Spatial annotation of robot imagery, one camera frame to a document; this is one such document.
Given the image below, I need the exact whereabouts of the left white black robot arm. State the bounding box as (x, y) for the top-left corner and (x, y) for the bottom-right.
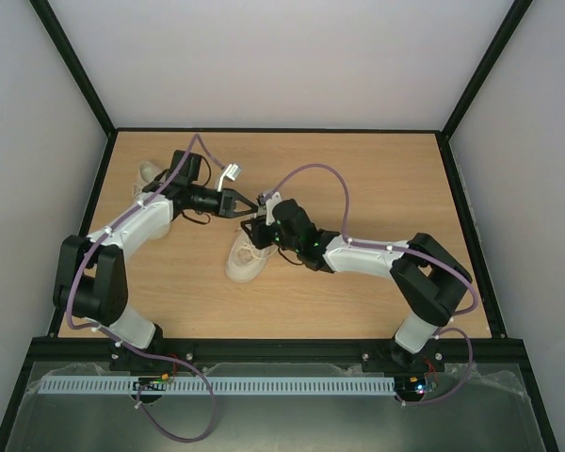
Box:
(54, 151), (258, 350)

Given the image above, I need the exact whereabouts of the white lace sneaker tied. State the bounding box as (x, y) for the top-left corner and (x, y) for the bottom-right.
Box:
(133, 161), (173, 240)

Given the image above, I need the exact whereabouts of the black aluminium frame rail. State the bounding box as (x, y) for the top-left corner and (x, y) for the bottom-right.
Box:
(27, 336), (528, 364)

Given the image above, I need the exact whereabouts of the white lace sneaker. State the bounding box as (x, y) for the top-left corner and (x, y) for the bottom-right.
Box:
(225, 228), (276, 283)
(133, 161), (173, 240)

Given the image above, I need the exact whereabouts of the controller board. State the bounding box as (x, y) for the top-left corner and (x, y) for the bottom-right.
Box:
(130, 374), (175, 393)
(395, 372), (439, 398)

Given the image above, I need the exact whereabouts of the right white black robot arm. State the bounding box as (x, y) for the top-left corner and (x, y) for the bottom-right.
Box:
(241, 200), (473, 369)

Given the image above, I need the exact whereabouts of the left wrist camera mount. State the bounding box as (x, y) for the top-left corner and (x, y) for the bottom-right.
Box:
(215, 163), (243, 192)

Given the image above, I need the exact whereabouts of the light blue slotted cable duct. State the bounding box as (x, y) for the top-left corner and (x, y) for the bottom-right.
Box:
(38, 376), (396, 396)

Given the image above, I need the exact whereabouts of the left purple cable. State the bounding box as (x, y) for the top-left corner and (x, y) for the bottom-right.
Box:
(64, 133), (227, 443)

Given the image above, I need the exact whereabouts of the right controller board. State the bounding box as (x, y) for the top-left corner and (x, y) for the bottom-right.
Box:
(395, 372), (439, 398)

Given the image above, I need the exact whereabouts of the left controller board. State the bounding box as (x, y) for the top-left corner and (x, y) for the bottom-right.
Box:
(130, 374), (175, 393)

